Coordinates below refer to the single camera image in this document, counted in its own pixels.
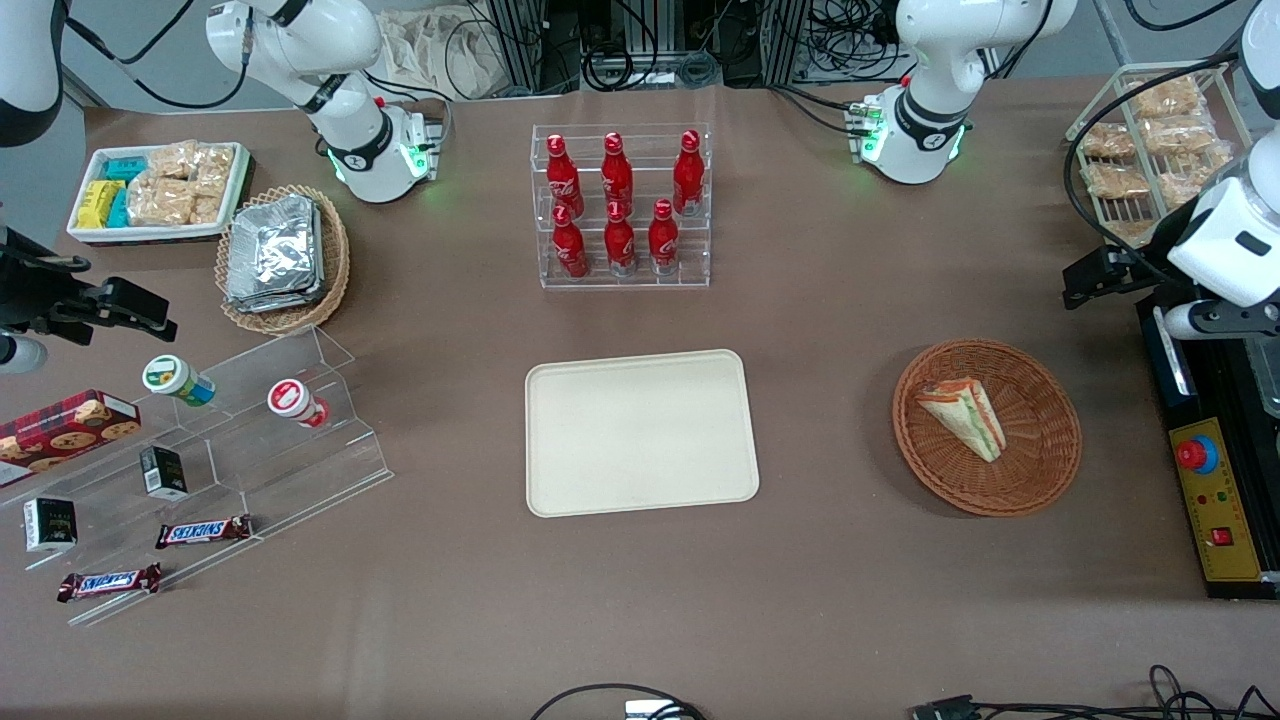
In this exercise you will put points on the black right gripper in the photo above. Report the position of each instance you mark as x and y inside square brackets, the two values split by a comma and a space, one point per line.
[30, 292]

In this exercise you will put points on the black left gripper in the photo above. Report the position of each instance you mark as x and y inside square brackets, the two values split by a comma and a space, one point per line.
[1138, 267]

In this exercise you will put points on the triangular sandwich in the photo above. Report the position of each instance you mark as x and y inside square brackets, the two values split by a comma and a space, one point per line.
[965, 420]

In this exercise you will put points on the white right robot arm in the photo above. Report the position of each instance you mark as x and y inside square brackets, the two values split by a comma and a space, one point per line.
[365, 150]

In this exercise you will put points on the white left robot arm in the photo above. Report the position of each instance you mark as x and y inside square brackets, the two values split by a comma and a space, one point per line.
[930, 130]

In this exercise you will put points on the round brown wicker basket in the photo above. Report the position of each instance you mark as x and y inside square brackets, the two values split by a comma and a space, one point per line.
[1040, 450]

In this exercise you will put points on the light oval wicker basket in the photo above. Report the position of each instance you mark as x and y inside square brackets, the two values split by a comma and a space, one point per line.
[335, 270]

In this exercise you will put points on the beige plastic tray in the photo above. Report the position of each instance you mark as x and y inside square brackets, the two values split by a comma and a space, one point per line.
[640, 435]

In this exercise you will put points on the bagged brown snack pack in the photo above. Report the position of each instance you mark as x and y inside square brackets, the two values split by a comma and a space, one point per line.
[1165, 98]
[1178, 135]
[1185, 180]
[1135, 230]
[1108, 140]
[1115, 180]

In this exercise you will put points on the green lid white cup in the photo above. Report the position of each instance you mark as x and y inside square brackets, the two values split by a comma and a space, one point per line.
[175, 378]

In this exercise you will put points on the white rectangular snack bin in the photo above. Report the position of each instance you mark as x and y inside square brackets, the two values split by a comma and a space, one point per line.
[150, 234]

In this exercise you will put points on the teal snack packet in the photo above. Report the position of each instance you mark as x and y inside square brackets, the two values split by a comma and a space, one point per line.
[125, 168]
[119, 208]

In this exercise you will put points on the clear rice cracker pack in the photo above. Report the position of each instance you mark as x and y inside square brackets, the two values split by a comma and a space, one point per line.
[207, 200]
[173, 160]
[160, 202]
[215, 162]

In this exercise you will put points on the yellow snack packet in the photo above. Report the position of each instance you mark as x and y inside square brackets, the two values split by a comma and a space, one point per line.
[98, 203]

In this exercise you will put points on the red cookie box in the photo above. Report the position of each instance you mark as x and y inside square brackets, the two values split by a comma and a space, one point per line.
[65, 430]

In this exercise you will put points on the silver foil packet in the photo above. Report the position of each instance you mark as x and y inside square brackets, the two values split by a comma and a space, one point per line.
[318, 285]
[272, 245]

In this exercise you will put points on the small black carton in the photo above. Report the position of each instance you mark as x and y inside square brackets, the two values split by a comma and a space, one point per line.
[163, 472]

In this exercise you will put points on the red lid white cup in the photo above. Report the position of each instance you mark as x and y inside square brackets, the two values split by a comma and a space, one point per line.
[293, 400]

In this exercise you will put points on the clear acrylic stepped stand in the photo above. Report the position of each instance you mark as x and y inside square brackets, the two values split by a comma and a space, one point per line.
[250, 470]

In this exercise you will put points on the steel rectangular container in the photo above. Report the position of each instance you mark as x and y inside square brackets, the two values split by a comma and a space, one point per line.
[1265, 375]

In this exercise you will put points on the red emergency stop button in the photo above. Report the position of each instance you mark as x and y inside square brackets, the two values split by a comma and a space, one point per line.
[1197, 455]

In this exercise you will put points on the black and white carton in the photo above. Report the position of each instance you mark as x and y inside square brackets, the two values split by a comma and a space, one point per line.
[50, 524]

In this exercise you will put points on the brown Snickers bar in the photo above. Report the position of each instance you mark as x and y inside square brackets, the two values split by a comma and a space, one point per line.
[203, 532]
[110, 582]

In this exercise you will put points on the black machine with yellow panel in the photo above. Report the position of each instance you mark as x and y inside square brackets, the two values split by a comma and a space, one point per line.
[1215, 520]

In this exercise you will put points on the clear acrylic bottle rack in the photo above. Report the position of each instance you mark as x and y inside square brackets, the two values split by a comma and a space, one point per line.
[700, 270]

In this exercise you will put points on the beige cloth bag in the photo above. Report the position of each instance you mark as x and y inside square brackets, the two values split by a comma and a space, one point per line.
[430, 50]

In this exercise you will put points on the red cola bottle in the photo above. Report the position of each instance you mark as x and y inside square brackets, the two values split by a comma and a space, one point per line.
[563, 180]
[663, 240]
[617, 175]
[620, 243]
[570, 248]
[688, 175]

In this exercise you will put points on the small white grey device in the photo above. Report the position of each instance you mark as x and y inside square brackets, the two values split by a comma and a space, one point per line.
[650, 710]

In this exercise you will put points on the aluminium profile frame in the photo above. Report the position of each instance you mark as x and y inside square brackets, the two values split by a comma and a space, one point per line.
[520, 40]
[785, 40]

